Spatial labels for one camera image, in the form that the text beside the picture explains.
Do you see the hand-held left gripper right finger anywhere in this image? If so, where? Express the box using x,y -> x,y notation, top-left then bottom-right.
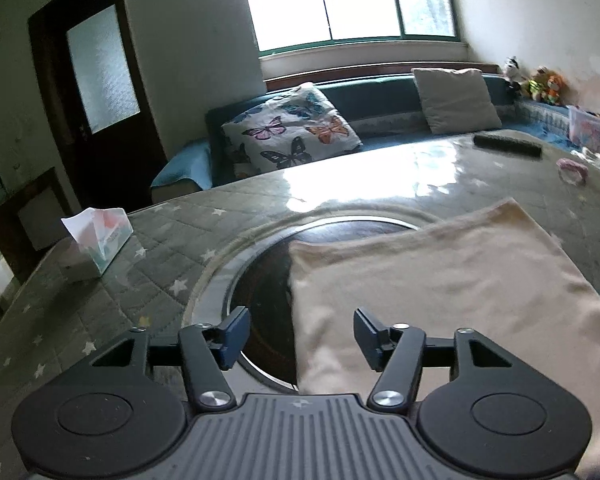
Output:
353,308 -> 516,415

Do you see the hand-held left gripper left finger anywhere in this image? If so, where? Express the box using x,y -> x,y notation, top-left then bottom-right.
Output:
87,306 -> 251,413

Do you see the cream garment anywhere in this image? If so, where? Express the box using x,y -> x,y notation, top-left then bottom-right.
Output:
287,197 -> 600,396

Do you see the round table heater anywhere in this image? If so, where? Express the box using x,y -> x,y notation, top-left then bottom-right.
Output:
182,215 -> 441,393

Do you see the grey quilted star table cover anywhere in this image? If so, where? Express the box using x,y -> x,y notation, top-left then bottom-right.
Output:
0,130 -> 600,480

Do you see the tissue box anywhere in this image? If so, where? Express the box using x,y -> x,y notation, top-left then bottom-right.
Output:
60,206 -> 134,281

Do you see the blue sofa blanket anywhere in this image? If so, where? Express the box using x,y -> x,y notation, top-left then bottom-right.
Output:
152,140 -> 213,188

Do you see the butterfly print pillow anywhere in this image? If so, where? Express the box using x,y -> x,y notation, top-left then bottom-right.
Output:
221,82 -> 363,178

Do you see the dark wooden cabinet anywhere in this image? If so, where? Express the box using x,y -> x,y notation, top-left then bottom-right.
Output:
0,167 -> 76,311

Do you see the black remote control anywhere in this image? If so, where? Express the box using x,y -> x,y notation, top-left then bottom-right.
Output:
472,133 -> 543,159

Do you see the teal sofa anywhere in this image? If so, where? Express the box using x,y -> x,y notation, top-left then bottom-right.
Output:
150,72 -> 600,201

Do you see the beige pillow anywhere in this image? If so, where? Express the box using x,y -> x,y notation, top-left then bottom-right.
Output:
411,66 -> 503,135

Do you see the pink hair scrunchie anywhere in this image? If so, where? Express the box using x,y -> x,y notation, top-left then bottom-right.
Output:
557,157 -> 589,187

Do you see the dark door with frosted glass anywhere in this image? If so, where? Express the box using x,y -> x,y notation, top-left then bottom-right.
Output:
27,0 -> 168,213

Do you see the black and white plush toy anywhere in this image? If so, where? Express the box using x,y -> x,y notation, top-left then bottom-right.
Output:
502,56 -> 523,92

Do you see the yellow green plush toy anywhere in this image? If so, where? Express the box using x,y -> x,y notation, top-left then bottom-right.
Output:
529,67 -> 548,101

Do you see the clear plastic toy box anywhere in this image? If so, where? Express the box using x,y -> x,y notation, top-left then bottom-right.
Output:
567,105 -> 600,153

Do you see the orange plush toy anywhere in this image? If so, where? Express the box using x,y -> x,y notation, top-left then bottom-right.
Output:
545,72 -> 567,106

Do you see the green framed window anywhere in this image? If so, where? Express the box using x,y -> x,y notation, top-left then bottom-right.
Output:
239,0 -> 468,56

